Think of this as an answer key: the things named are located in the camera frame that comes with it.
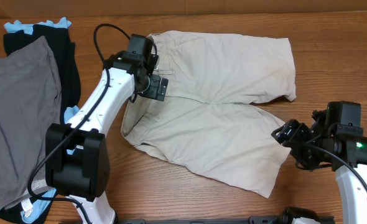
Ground beige cotton shorts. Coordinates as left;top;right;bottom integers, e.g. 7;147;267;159
121;30;296;198

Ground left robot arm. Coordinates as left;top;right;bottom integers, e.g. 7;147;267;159
45;34;168;223

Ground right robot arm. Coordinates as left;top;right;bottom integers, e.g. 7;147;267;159
271;101;367;223

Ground black garment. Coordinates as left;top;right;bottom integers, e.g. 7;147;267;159
0;24;82;224

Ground grey garment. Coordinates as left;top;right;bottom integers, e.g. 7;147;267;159
0;37;62;210

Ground light blue garment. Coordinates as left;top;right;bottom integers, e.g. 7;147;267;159
4;17;81;224

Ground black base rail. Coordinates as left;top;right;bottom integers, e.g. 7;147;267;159
118;215;336;224

